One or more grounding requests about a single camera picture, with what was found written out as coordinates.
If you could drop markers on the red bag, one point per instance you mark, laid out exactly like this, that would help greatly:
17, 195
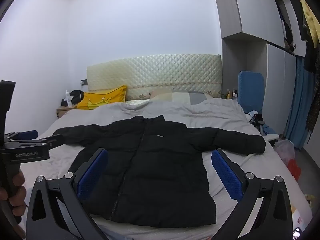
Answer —
294, 169

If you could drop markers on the grey white striped pillow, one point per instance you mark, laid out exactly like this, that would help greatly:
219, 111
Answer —
185, 97

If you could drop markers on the yellow hanging garment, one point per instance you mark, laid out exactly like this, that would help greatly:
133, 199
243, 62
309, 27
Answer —
311, 20

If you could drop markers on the blue padded board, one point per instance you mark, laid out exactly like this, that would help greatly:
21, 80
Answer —
250, 90

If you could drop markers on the person's left hand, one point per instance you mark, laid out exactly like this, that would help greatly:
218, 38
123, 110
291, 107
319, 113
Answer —
18, 195

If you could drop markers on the black puffer jacket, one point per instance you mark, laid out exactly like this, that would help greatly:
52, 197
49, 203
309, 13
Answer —
160, 170

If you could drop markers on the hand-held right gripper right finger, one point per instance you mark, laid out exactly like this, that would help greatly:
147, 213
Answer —
227, 177

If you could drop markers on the dark wall socket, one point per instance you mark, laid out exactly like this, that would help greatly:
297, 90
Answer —
84, 82

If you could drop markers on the white plastic bag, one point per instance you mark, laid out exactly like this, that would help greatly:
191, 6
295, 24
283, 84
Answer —
285, 150

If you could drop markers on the black device stand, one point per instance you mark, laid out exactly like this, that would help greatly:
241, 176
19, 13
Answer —
258, 120

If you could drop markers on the wooden nightstand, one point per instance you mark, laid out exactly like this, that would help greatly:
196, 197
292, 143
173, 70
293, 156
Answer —
63, 112

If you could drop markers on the black bag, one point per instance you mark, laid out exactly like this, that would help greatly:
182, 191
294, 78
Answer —
78, 94

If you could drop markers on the small white side table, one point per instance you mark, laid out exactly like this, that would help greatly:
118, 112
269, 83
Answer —
272, 136

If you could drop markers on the grey wardrobe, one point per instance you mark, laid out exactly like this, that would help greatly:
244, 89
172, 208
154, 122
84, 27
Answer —
275, 80

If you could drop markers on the blue curtain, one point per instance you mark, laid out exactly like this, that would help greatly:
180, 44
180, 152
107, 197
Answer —
300, 105

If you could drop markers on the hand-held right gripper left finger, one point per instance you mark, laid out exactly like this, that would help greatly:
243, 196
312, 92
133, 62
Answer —
92, 177

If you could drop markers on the yellow pillow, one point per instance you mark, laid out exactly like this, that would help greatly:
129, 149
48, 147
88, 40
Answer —
100, 98

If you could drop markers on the dark hanging clothes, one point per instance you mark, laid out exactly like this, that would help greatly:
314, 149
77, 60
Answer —
313, 100

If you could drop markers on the small yellow bottle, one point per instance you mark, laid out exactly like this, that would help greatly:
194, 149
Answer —
228, 95

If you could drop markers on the white plastic bottle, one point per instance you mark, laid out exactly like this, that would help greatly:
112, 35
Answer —
68, 100

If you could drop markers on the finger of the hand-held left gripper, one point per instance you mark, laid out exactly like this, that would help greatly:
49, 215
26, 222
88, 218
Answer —
53, 141
28, 134

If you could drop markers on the bed with light grey bedding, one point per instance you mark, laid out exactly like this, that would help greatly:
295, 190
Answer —
180, 110

